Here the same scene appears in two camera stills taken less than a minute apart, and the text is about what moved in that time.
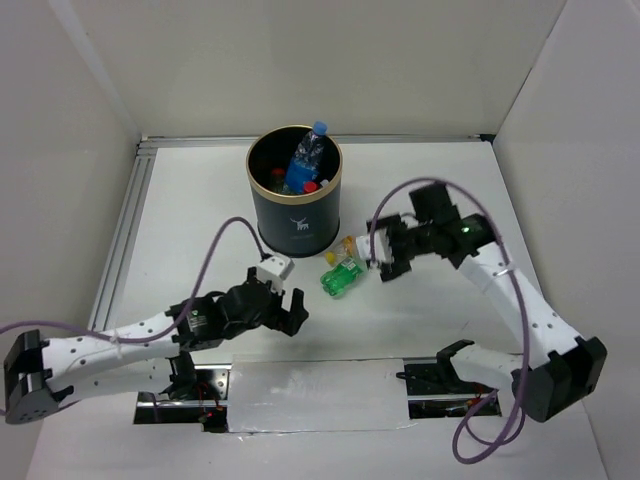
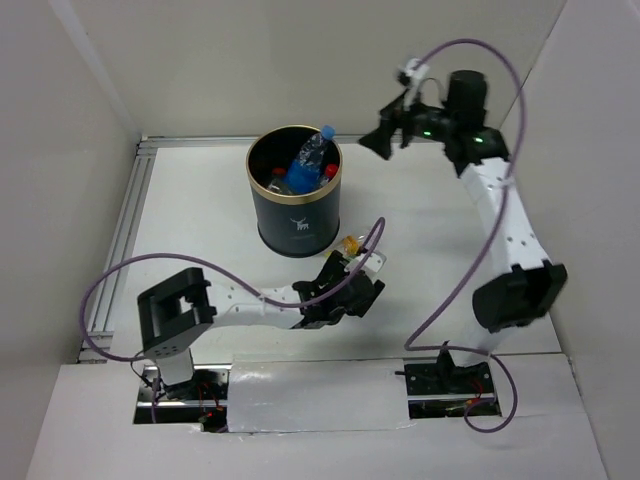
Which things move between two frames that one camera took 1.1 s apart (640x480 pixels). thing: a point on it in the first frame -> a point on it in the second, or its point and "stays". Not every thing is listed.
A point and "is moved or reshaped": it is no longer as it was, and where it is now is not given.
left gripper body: [231, 332] -> [334, 265]
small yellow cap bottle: [344, 252] stays
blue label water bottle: [306, 161] is moved or reshaped
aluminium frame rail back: [170, 139] stays
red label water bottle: [310, 187] -> [331, 170]
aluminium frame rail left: [123, 234] stays
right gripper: [400, 264] -> [380, 139]
